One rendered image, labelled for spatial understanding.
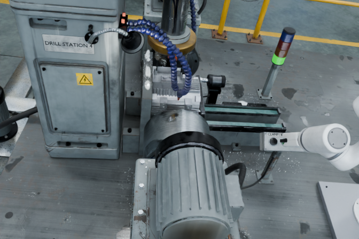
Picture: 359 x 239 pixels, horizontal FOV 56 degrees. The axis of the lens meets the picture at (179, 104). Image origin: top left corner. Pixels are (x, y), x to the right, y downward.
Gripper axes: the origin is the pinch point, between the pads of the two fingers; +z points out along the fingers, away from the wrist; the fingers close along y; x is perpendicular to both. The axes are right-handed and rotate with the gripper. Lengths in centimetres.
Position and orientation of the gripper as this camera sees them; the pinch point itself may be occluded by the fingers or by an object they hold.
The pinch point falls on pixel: (288, 141)
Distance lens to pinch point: 133.8
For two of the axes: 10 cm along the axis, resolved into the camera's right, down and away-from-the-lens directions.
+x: -0.3, 9.9, -1.5
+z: -1.2, 1.4, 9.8
